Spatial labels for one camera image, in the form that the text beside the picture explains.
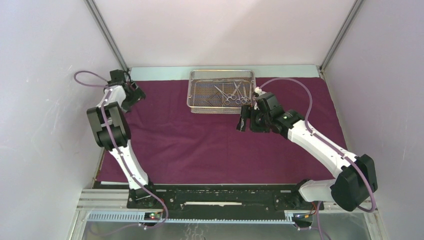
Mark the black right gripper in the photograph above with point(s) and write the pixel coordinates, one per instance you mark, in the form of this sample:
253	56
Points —
246	113

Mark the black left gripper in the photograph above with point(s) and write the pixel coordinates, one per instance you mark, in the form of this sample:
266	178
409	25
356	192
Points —
137	94

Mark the maroon surgical wrap cloth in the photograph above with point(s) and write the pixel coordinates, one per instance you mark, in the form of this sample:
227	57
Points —
175	146

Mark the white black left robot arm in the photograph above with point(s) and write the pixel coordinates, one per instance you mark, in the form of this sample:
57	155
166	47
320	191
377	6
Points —
111	132

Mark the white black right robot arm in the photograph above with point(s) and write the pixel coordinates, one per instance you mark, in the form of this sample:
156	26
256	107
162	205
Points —
354	177

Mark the steel surgical scissors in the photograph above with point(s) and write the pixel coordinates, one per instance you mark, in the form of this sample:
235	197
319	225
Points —
227	97

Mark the steel forceps left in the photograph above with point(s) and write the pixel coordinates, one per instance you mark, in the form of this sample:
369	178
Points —
236	94

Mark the steel forceps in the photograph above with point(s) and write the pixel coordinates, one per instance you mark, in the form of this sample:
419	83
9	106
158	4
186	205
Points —
246	99
236	94

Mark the steel forceps right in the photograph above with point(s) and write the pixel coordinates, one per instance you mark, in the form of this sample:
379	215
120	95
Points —
246	99

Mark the steel instrument tray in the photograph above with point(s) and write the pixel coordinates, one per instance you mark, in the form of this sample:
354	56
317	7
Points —
201	86

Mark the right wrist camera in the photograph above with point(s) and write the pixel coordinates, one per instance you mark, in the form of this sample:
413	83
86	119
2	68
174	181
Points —
266	102

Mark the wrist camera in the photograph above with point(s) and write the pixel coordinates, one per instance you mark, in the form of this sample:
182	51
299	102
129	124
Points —
118	77
266	102

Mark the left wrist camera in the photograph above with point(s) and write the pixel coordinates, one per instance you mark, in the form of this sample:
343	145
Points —
118	77

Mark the left corner aluminium post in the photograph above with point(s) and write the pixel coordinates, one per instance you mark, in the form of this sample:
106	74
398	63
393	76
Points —
107	34

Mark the corner aluminium post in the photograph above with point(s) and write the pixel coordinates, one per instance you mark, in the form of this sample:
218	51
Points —
348	21
107	34

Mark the aluminium frame rail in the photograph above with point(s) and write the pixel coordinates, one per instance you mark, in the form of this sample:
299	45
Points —
117	199

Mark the grey cable duct strip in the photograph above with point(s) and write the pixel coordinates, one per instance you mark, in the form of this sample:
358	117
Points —
140	217

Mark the right corner aluminium post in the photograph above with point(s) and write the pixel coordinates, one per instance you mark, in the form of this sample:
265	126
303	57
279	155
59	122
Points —
348	21

